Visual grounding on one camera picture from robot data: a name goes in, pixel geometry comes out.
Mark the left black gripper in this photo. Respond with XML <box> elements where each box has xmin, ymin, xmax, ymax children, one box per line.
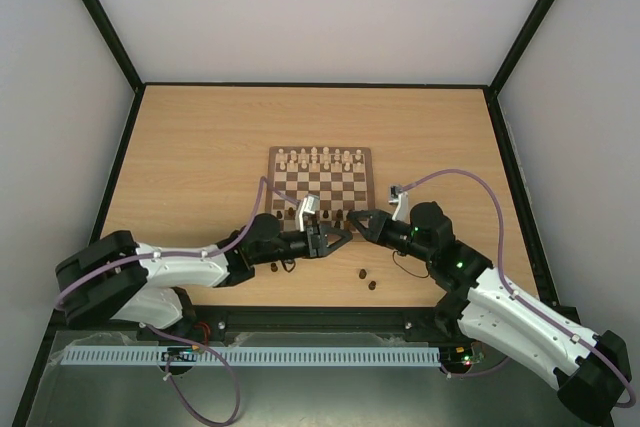
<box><xmin>254</xmin><ymin>223</ymin><xmax>353</xmax><ymax>265</ymax></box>

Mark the white chess piece row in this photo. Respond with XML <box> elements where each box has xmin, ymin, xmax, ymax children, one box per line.
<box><xmin>268</xmin><ymin>146</ymin><xmax>372</xmax><ymax>173</ymax></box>

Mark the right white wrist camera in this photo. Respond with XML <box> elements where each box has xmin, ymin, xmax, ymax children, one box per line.
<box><xmin>389</xmin><ymin>184</ymin><xmax>410</xmax><ymax>222</ymax></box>

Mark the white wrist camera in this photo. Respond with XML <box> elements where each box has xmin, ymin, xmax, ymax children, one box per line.
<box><xmin>389</xmin><ymin>184</ymin><xmax>410</xmax><ymax>222</ymax></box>
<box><xmin>294</xmin><ymin>194</ymin><xmax>320</xmax><ymax>232</ymax></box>

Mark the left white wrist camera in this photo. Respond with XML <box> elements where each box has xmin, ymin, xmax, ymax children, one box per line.
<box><xmin>294</xmin><ymin>194</ymin><xmax>320</xmax><ymax>232</ymax></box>

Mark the black aluminium frame rail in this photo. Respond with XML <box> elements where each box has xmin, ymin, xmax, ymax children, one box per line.
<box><xmin>164</xmin><ymin>305</ymin><xmax>470</xmax><ymax>345</ymax></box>

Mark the grey slotted cable duct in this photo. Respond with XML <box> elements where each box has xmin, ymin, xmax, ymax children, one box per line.
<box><xmin>60</xmin><ymin>346</ymin><xmax>441</xmax><ymax>368</ymax></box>

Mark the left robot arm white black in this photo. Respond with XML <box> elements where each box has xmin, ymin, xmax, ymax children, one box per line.
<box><xmin>55</xmin><ymin>213</ymin><xmax>352</xmax><ymax>329</ymax></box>

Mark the wooden chess board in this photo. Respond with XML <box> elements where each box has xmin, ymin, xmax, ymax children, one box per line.
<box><xmin>265</xmin><ymin>157</ymin><xmax>375</xmax><ymax>241</ymax></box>

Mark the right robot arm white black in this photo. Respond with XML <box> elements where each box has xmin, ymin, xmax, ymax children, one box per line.
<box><xmin>347</xmin><ymin>202</ymin><xmax>631</xmax><ymax>426</ymax></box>

